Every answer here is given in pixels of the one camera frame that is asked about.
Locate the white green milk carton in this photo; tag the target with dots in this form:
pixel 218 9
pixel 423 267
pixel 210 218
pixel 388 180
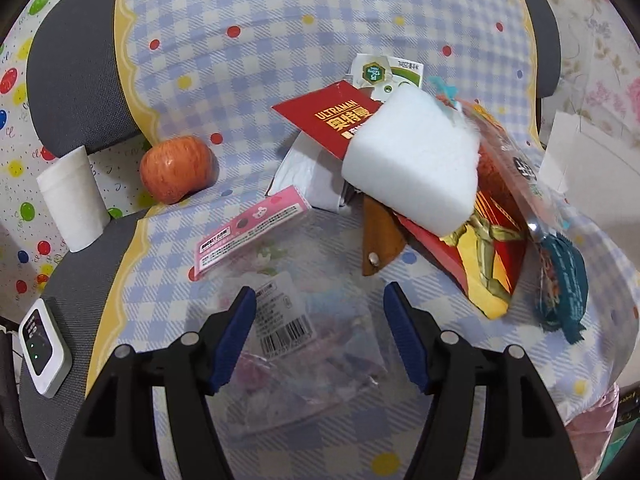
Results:
pixel 395 72

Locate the red card box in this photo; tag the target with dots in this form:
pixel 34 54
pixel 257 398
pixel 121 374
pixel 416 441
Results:
pixel 320 115

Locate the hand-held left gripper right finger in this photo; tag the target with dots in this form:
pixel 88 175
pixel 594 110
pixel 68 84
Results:
pixel 405 335

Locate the white foam block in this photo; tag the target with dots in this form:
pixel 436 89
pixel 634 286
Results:
pixel 410 160

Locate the teal snack wrapper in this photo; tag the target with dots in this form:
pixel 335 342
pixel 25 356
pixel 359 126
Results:
pixel 560 280

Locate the small white electronic device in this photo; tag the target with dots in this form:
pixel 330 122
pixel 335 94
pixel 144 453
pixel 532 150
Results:
pixel 42 345

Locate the floral cloth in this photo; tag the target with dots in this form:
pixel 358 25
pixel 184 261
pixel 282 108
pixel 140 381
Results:
pixel 595 35

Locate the grey chair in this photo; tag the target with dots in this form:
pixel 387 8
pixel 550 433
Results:
pixel 75 60

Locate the red gold card packet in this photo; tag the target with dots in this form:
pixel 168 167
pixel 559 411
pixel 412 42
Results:
pixel 480 260

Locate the pink plastic bag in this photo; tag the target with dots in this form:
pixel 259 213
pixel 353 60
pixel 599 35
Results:
pixel 592 430

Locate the white paper sheet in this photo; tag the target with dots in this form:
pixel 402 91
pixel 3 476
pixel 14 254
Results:
pixel 590 155

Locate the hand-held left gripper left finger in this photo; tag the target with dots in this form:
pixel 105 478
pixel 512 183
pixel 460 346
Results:
pixel 235 340

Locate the blue checkered dotted blanket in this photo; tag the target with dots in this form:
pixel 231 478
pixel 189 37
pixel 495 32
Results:
pixel 280 50

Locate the clear orange snack wrapper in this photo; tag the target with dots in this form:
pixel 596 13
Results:
pixel 505 150

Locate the clear plastic bag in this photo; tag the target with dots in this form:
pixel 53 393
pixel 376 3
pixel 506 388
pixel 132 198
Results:
pixel 285 320

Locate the red apple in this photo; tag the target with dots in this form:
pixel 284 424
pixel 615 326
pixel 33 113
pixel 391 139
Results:
pixel 175 167

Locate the white polka dot sheet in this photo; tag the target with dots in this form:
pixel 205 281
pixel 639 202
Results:
pixel 15 170

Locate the white toilet paper roll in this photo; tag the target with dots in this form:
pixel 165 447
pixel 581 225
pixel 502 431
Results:
pixel 70 195

